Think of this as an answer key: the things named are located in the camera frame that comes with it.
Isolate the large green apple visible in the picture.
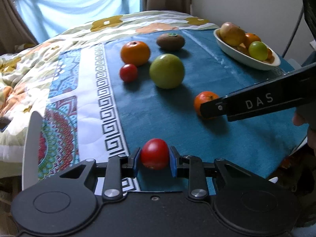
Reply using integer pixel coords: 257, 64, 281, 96
149, 54, 185, 89

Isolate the light blue curtain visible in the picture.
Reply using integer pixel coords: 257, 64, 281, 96
15, 0, 141, 43

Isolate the black phone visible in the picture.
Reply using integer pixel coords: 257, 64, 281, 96
0, 117, 11, 132

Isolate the large orange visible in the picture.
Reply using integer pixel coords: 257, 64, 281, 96
120, 41, 150, 66

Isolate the small red tomato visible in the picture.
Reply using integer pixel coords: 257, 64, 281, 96
119, 64, 138, 83

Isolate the brown curtain left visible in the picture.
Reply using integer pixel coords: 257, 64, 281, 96
1, 0, 38, 55

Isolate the small green apple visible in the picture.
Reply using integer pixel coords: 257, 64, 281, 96
248, 41, 268, 61

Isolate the person hand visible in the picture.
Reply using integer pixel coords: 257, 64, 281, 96
292, 112, 316, 150

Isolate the small mandarin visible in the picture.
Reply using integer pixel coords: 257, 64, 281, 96
267, 48, 273, 60
193, 91, 219, 117

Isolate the cream yellow bowl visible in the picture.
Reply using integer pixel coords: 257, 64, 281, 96
213, 28, 281, 71

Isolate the blue patterned cloth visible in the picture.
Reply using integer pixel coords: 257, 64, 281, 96
38, 30, 307, 179

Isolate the black cable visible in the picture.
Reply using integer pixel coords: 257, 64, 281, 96
281, 7, 305, 58

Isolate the brown kiwi with sticker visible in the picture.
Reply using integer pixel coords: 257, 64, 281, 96
156, 33, 185, 50

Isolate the floral quilt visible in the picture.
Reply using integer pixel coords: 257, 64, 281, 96
1, 11, 217, 163

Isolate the wrinkled yellow-red apple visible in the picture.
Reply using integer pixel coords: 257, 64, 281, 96
220, 22, 246, 47

